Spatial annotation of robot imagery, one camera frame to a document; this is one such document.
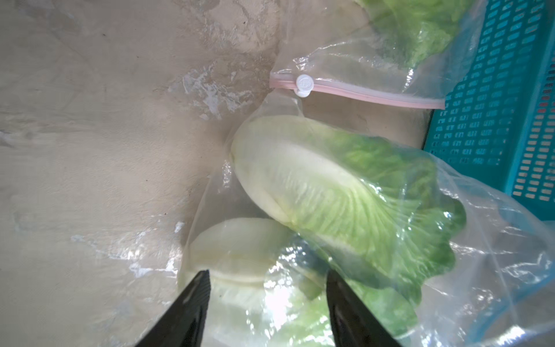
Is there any teal plastic basket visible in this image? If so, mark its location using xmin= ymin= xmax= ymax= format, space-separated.
xmin=424 ymin=0 xmax=554 ymax=221

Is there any pink-zip dotted bag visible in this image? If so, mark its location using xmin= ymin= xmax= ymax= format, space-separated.
xmin=270 ymin=1 xmax=487 ymax=109

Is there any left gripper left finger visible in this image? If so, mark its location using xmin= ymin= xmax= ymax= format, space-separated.
xmin=137 ymin=270 xmax=211 ymax=347

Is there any blue-zip clear bag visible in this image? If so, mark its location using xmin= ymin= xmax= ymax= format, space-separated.
xmin=179 ymin=91 xmax=554 ymax=346

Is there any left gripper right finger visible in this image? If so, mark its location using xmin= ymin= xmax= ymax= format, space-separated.
xmin=326 ymin=270 xmax=400 ymax=347

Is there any chinese cabbage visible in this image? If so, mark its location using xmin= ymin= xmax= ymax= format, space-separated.
xmin=230 ymin=114 xmax=468 ymax=304
xmin=180 ymin=218 xmax=418 ymax=346

